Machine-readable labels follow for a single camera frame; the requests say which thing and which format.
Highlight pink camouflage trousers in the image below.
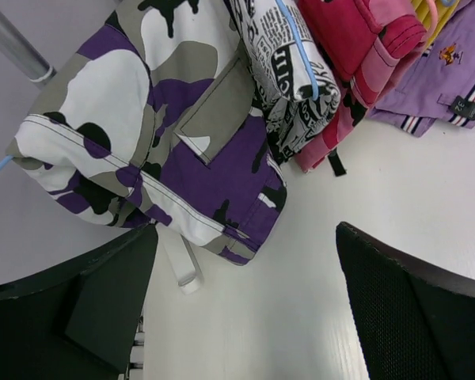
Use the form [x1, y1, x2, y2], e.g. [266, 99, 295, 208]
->
[294, 0, 427, 173]

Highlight blue hanger of newsprint trousers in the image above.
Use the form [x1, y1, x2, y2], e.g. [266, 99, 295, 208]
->
[275, 0, 319, 101]

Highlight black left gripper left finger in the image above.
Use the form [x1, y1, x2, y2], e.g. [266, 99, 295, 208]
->
[0, 225, 158, 379]

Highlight yellow trousers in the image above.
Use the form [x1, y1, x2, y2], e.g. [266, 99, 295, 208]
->
[410, 0, 470, 48]

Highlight black white newsprint trousers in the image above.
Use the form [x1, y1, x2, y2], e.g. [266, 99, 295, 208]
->
[226, 0, 341, 164]

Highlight pink wire hanger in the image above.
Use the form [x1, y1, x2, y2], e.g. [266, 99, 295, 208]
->
[425, 0, 439, 36]

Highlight lilac trousers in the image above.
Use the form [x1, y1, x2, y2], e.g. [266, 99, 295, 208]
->
[367, 1, 475, 137]

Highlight purple camouflage trousers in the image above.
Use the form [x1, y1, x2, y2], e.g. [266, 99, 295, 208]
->
[6, 1, 287, 265]

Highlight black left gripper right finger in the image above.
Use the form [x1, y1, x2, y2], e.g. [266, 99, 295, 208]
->
[336, 222, 475, 379]

